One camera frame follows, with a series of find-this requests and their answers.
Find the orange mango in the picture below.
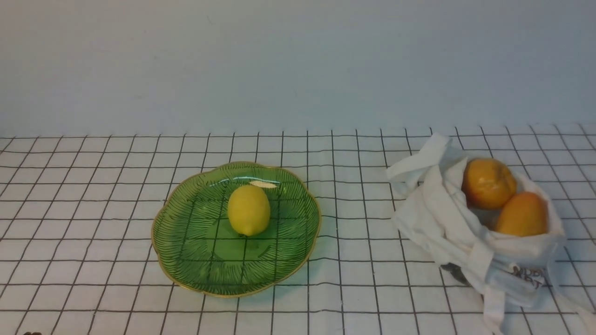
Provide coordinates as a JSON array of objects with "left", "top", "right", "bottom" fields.
[{"left": 493, "top": 192, "right": 549, "bottom": 237}]

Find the white grid tablecloth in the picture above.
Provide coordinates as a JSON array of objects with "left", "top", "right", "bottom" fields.
[{"left": 0, "top": 124, "right": 595, "bottom": 335}]

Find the yellow lemon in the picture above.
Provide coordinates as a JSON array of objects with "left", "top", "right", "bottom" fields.
[{"left": 227, "top": 185, "right": 271, "bottom": 237}]

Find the white cloth bag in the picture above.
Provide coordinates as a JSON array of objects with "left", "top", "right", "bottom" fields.
[{"left": 386, "top": 134, "right": 595, "bottom": 335}]

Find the round orange fruit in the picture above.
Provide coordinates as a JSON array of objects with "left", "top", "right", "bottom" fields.
[{"left": 461, "top": 158, "right": 518, "bottom": 210}]

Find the green glass plate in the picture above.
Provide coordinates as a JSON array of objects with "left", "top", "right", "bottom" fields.
[{"left": 151, "top": 161, "right": 322, "bottom": 298}]

